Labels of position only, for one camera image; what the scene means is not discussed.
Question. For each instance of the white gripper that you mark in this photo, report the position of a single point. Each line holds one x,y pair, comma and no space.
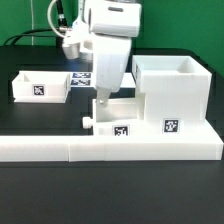
110,57

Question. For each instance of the white drawer tray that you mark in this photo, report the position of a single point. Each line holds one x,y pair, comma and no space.
41,86
118,118

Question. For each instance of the white drawer cabinet box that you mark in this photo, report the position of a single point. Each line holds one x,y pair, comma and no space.
171,92

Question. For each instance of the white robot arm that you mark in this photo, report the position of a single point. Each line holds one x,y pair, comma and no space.
105,29

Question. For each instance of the marker tag sheet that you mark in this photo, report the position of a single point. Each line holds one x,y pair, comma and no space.
88,79

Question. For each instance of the white L-shaped fence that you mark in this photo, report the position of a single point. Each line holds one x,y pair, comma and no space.
172,141

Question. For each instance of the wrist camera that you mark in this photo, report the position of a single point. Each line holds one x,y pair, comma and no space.
78,42

